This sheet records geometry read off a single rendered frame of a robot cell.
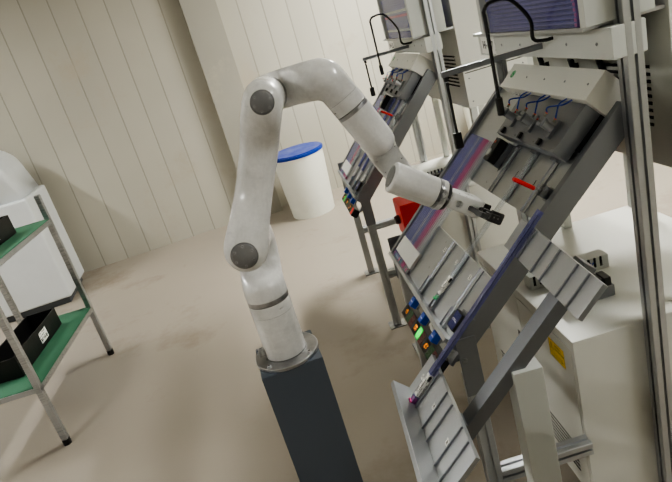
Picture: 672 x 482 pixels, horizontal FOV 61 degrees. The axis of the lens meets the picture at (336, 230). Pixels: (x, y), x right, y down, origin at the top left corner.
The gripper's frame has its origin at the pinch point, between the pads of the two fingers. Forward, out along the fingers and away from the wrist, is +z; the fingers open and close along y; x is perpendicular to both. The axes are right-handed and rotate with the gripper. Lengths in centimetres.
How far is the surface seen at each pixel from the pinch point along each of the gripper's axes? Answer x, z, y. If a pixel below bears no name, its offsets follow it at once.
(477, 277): 15.7, -1.9, -11.2
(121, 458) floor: 174, -74, 81
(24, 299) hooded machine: 239, -188, 311
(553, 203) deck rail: -10.1, 2.3, -21.1
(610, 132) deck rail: -30.0, 7.3, -21.1
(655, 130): -35.4, 23.5, -13.3
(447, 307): 27.5, -4.0, -7.2
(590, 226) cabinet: -3, 59, 41
